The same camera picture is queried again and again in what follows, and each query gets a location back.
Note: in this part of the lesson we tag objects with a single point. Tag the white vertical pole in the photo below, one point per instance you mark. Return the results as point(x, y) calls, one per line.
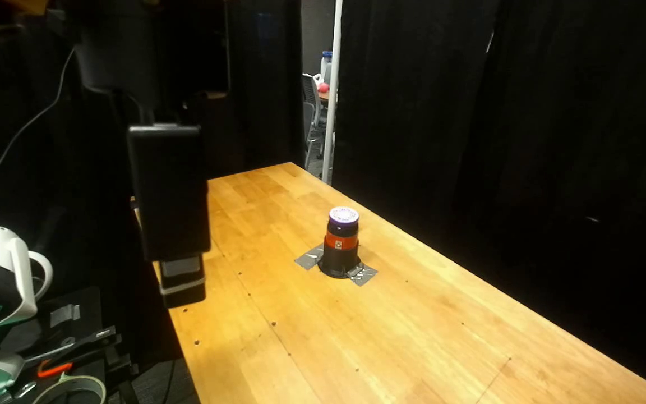
point(333, 89)

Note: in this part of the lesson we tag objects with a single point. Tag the dark cup with orange band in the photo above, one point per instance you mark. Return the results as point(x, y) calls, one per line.
point(341, 246)

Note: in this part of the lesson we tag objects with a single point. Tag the black curtain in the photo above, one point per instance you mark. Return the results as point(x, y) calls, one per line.
point(525, 113)

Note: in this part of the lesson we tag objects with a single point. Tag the tape roll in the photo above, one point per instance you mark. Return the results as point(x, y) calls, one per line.
point(76, 381)

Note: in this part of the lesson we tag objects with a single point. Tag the cluttered background chair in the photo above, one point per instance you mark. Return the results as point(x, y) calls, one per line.
point(314, 126)

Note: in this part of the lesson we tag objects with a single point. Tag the black grey clamp block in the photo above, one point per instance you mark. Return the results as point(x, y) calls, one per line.
point(182, 280)

